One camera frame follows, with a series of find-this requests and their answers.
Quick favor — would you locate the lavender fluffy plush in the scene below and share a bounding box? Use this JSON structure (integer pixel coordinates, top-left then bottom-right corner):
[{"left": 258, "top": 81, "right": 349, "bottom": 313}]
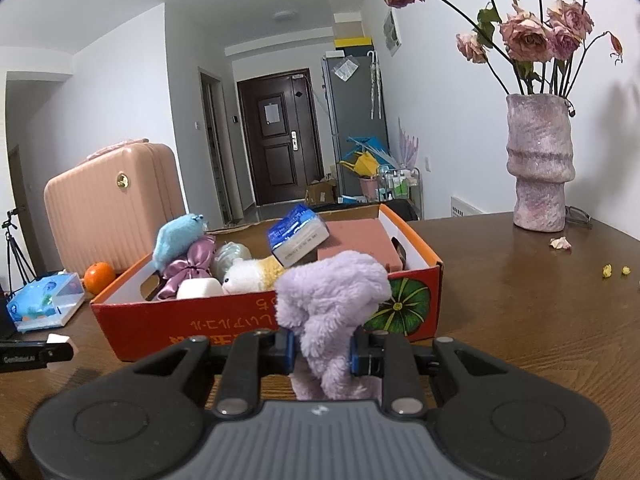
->
[{"left": 274, "top": 250, "right": 392, "bottom": 401}]

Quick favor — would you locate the white alpaca plush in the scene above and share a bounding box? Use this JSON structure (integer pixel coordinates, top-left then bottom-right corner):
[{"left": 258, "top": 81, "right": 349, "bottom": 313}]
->
[{"left": 222, "top": 256, "right": 286, "bottom": 295}]

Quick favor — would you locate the purple satin pouch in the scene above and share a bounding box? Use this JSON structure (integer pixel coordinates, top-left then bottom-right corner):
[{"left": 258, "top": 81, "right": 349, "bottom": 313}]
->
[{"left": 157, "top": 235, "right": 216, "bottom": 300}]

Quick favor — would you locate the small blue tissue packet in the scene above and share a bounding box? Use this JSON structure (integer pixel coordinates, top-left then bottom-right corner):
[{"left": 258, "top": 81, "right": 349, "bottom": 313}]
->
[{"left": 267, "top": 204, "right": 330, "bottom": 268}]

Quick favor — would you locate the pink sponge block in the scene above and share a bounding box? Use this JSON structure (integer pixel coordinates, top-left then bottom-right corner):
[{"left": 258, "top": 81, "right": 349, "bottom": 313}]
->
[{"left": 318, "top": 219, "right": 404, "bottom": 273}]

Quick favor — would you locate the blue fluffy monster plush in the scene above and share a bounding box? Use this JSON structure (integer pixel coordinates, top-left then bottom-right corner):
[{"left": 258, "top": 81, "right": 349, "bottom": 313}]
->
[{"left": 152, "top": 214, "right": 206, "bottom": 272}]

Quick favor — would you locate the blue tissue pack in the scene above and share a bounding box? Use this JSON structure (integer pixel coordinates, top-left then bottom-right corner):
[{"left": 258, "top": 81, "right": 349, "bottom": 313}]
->
[{"left": 8, "top": 273, "right": 85, "bottom": 333}]

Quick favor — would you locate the crumpled clear plastic bag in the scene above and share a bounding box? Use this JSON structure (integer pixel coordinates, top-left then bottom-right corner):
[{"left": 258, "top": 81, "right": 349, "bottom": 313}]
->
[{"left": 210, "top": 242, "right": 252, "bottom": 282}]

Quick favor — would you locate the black tripod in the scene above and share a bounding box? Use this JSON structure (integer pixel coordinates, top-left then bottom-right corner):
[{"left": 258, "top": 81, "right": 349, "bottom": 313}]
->
[{"left": 1, "top": 207, "right": 37, "bottom": 297}]

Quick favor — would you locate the orange fruit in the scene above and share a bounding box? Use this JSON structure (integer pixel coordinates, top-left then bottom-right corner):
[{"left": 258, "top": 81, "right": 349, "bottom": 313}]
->
[{"left": 84, "top": 261, "right": 116, "bottom": 296}]

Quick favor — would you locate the orange cardboard box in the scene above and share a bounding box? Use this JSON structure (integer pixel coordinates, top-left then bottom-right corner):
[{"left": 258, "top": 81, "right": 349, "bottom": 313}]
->
[{"left": 91, "top": 204, "right": 444, "bottom": 362}]

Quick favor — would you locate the brown cardboard box on floor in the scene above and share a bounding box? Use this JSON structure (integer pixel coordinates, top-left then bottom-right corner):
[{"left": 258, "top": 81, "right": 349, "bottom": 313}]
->
[{"left": 305, "top": 179, "right": 337, "bottom": 207}]

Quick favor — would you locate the white framed board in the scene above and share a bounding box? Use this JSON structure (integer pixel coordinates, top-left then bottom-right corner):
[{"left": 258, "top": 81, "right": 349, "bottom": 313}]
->
[{"left": 450, "top": 196, "right": 483, "bottom": 218}]

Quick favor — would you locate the pink ribbed suitcase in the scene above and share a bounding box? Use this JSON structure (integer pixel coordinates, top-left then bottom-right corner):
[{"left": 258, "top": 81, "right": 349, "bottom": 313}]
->
[{"left": 43, "top": 139, "right": 186, "bottom": 275}]

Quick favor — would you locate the fallen rose petal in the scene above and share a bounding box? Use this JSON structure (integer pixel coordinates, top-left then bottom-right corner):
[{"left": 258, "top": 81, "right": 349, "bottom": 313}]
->
[{"left": 549, "top": 236, "right": 572, "bottom": 250}]

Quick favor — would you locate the dark brown entry door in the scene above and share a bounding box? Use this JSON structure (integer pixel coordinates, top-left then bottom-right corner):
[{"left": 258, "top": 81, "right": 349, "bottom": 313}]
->
[{"left": 236, "top": 68, "right": 324, "bottom": 206}]

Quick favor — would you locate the grey refrigerator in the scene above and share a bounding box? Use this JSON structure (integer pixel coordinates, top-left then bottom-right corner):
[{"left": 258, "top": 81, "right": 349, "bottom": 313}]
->
[{"left": 321, "top": 46, "right": 390, "bottom": 196}]

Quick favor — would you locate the purple textured vase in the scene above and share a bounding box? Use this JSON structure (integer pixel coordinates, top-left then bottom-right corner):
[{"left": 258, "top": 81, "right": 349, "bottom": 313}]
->
[{"left": 506, "top": 93, "right": 575, "bottom": 233}]

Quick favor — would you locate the dried pink rose bouquet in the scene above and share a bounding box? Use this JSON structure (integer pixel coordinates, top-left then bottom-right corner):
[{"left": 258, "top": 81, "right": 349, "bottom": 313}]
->
[{"left": 383, "top": 0, "right": 624, "bottom": 99}]

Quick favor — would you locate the wire rack with bottles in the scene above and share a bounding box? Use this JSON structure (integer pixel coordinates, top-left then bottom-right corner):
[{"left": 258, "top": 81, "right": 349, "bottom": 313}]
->
[{"left": 376, "top": 165, "right": 422, "bottom": 204}]

